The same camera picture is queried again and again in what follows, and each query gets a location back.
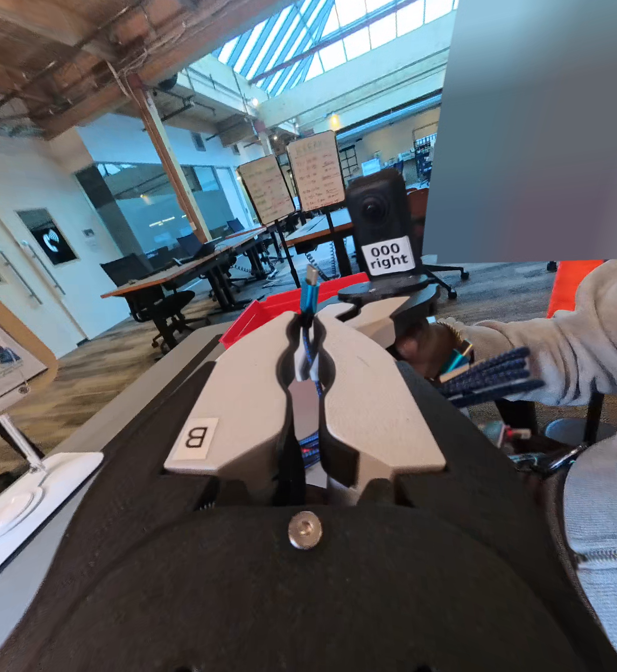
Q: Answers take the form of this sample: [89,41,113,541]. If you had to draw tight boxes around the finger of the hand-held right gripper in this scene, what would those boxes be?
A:
[318,302,363,326]
[349,295,411,348]

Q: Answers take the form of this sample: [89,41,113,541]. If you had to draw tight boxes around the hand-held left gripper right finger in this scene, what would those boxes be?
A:
[315,315,447,506]

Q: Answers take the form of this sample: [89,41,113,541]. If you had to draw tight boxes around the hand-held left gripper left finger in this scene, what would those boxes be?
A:
[163,311,301,507]

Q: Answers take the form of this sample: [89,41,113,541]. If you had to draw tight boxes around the blue braided multi-plug cable bundle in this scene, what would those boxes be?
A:
[292,265,546,469]

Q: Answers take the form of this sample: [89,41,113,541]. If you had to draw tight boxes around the red plastic bin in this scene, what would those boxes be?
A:
[219,272,370,350]
[547,260,605,319]

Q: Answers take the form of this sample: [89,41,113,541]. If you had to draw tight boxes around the person's right forearm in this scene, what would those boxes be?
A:
[453,260,617,405]

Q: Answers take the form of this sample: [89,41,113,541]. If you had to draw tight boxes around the person's right hand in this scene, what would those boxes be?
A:
[395,320,472,381]

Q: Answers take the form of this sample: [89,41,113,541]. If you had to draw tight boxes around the wooden office desk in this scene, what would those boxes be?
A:
[101,226,269,337]

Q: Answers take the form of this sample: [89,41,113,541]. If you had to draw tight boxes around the black office chair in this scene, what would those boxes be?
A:
[101,253,199,352]

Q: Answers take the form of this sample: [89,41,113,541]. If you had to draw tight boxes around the black carabiner clip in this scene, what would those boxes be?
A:
[508,443,587,476]

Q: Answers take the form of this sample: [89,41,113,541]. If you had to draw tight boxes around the instruction poster on stand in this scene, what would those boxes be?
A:
[0,275,104,596]

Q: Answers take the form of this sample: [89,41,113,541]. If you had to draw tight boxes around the dark phone icon sign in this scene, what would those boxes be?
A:
[17,209,78,266]

